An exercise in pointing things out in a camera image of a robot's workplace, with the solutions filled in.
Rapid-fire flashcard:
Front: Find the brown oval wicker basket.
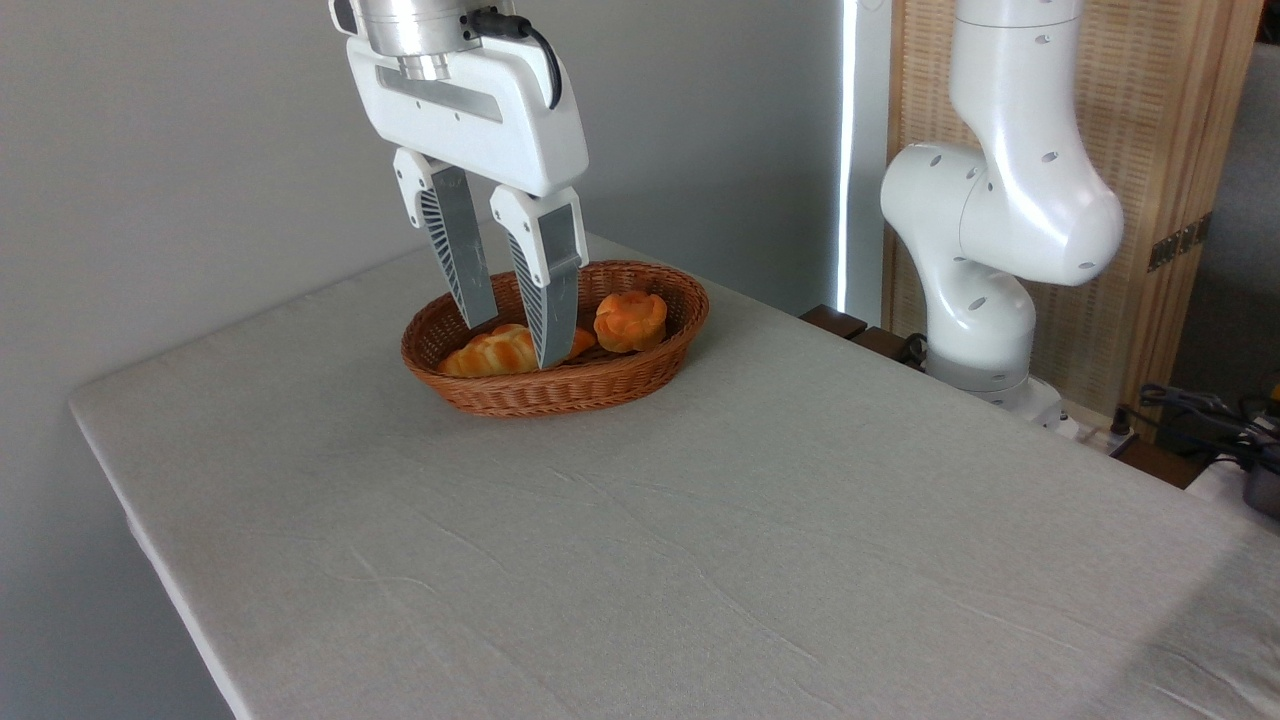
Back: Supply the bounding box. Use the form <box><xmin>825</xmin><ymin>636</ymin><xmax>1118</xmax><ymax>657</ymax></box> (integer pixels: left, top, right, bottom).
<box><xmin>401</xmin><ymin>260</ymin><xmax>710</xmax><ymax>418</ymax></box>

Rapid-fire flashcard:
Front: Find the light grey tablecloth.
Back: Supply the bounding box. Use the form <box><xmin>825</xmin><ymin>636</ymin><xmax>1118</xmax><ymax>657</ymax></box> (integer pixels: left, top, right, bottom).
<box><xmin>68</xmin><ymin>232</ymin><xmax>1280</xmax><ymax>720</ymax></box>

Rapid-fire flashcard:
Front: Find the white window frame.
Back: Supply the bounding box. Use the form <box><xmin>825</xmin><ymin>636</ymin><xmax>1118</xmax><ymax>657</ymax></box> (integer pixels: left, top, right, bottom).
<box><xmin>838</xmin><ymin>0</ymin><xmax>893</xmax><ymax>317</ymax></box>

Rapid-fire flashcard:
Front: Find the long braided bread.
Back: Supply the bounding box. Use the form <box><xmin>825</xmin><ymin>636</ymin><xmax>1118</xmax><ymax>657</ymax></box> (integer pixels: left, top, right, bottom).
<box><xmin>438</xmin><ymin>323</ymin><xmax>598</xmax><ymax>379</ymax></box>

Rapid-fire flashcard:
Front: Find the wooden woven folding screen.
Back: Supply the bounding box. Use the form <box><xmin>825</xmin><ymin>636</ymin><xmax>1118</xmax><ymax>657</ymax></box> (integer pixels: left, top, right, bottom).
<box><xmin>885</xmin><ymin>0</ymin><xmax>1263</xmax><ymax>421</ymax></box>

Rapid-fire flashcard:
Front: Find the black cable bundle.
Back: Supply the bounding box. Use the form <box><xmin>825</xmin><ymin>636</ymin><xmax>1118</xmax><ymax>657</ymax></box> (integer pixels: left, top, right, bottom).
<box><xmin>1138</xmin><ymin>383</ymin><xmax>1280</xmax><ymax>473</ymax></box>

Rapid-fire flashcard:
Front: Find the dark brown wooden furniture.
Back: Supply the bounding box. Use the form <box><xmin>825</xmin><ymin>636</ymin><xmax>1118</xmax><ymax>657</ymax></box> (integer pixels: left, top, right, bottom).
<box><xmin>800</xmin><ymin>304</ymin><xmax>927</xmax><ymax>371</ymax></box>

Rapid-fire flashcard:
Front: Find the dark metal screen hinge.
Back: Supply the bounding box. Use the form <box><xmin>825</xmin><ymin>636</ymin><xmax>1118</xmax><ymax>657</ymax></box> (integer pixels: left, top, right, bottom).
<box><xmin>1147</xmin><ymin>212</ymin><xmax>1213</xmax><ymax>273</ymax></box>

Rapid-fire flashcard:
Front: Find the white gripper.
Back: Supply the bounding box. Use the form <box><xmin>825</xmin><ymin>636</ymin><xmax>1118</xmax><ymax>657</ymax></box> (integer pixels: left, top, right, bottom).
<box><xmin>345</xmin><ymin>35</ymin><xmax>590</xmax><ymax>371</ymax></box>

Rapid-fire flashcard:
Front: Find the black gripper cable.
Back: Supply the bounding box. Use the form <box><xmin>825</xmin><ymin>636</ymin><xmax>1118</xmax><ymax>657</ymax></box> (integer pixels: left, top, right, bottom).
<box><xmin>465</xmin><ymin>8</ymin><xmax>564</xmax><ymax>111</ymax></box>

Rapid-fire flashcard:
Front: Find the round flower-shaped bread roll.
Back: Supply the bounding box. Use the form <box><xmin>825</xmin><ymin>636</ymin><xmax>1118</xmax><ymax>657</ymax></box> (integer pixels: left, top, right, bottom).
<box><xmin>594</xmin><ymin>291</ymin><xmax>668</xmax><ymax>354</ymax></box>

